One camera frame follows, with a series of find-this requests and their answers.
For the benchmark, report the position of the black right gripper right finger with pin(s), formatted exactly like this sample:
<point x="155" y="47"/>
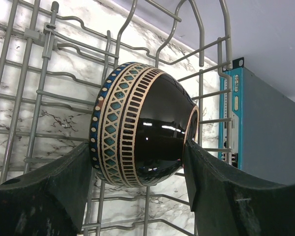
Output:
<point x="229" y="202"/>

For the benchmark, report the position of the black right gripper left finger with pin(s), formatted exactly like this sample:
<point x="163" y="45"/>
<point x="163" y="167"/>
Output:
<point x="48" y="201"/>

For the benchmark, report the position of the brown patterned bowl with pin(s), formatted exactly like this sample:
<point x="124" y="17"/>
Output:
<point x="141" y="120"/>

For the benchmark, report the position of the grey wire dish rack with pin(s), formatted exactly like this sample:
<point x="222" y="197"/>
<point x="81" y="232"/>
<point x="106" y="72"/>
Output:
<point x="55" y="56"/>

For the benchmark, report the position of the blue network switch box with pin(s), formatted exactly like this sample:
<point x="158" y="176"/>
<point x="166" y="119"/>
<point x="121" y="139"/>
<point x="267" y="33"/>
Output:
<point x="263" y="129"/>

